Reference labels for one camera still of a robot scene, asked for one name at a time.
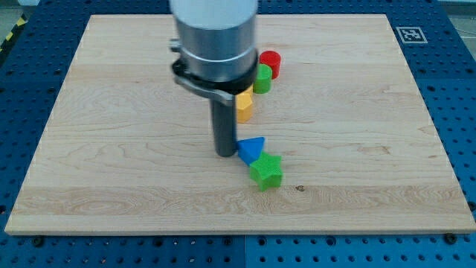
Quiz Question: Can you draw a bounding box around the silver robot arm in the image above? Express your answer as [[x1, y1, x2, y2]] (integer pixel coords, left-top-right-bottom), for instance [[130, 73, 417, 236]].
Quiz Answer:
[[170, 0, 259, 157]]

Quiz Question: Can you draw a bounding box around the green cylinder block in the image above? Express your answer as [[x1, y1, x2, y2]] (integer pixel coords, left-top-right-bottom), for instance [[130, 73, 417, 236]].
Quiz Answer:
[[253, 63, 272, 94]]

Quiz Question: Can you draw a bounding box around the yellow hexagon block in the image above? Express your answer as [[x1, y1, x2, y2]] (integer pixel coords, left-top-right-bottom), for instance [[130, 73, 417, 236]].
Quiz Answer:
[[236, 86, 254, 124]]

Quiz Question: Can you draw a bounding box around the green star block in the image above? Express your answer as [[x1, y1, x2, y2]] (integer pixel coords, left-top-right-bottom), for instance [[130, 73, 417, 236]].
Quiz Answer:
[[250, 152, 283, 192]]

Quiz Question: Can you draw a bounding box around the blue triangle block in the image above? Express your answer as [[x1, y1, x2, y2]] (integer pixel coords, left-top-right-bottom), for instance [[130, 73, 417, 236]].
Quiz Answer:
[[237, 137, 266, 166]]

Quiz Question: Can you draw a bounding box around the red cylinder block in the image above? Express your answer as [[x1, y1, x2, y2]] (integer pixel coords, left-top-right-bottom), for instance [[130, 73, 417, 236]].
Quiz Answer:
[[260, 50, 282, 80]]

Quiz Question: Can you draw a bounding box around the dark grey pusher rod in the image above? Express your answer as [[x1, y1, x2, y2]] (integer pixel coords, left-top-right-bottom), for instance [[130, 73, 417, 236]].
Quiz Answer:
[[210, 100, 237, 157]]

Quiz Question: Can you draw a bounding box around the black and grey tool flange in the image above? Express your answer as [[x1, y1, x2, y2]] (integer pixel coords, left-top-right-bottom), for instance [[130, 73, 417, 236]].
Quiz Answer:
[[170, 39, 258, 106]]

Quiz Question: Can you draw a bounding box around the white fiducial marker tag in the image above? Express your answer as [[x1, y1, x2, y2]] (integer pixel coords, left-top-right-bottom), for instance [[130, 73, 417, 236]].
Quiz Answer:
[[396, 26, 428, 44]]

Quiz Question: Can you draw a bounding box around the wooden board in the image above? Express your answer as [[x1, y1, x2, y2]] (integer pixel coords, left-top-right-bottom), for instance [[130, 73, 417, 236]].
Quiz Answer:
[[5, 14, 475, 235]]

